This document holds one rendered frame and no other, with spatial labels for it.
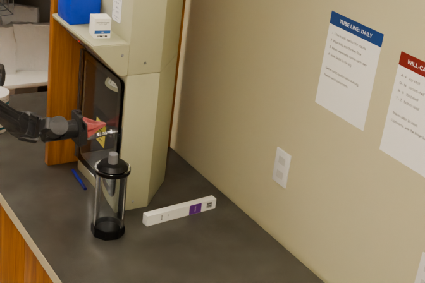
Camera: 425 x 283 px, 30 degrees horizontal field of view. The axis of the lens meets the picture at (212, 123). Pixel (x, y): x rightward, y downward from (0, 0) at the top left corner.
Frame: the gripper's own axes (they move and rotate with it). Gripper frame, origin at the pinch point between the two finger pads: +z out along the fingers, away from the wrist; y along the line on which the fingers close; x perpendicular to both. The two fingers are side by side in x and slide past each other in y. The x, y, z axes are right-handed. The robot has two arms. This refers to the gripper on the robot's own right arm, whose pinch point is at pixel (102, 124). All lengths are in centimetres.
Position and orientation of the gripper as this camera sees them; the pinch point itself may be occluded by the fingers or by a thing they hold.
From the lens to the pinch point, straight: 250.9
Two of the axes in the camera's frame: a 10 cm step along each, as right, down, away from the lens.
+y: 0.7, -9.1, -4.1
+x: -5.0, -3.9, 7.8
